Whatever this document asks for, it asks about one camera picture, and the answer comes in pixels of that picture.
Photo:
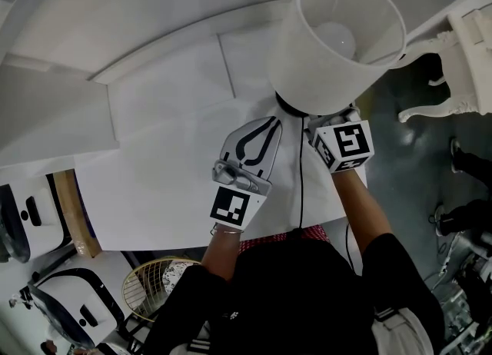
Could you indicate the white table lamp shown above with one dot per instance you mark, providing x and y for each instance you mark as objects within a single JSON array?
[{"x": 303, "y": 69}]

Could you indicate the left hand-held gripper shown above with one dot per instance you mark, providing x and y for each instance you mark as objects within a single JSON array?
[{"x": 228, "y": 207}]

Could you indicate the grey metal equipment frame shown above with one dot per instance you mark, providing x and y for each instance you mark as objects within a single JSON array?
[{"x": 465, "y": 299}]

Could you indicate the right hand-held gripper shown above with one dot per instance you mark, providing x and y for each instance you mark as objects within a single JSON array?
[{"x": 348, "y": 142}]

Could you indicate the person's right forearm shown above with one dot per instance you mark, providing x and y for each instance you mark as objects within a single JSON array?
[{"x": 359, "y": 211}]

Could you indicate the person's black shirt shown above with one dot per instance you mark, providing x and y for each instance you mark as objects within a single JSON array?
[{"x": 300, "y": 299}]

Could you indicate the white ornate dressing table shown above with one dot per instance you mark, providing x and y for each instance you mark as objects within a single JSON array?
[{"x": 465, "y": 57}]

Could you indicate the person's left forearm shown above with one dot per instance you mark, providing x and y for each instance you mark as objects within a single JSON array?
[{"x": 223, "y": 249}]

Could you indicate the black white floral cushion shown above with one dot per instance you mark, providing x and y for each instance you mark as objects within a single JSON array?
[{"x": 175, "y": 274}]

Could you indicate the white and black appliance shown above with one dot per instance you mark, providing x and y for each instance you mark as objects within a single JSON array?
[
  {"x": 34, "y": 215},
  {"x": 77, "y": 299}
]

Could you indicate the brown cardboard box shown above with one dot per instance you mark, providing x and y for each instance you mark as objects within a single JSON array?
[{"x": 75, "y": 215}]

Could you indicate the red checkered cloth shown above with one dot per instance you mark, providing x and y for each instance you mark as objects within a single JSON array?
[{"x": 269, "y": 242}]

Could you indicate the white table top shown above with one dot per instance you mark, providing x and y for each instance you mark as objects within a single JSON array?
[{"x": 153, "y": 200}]

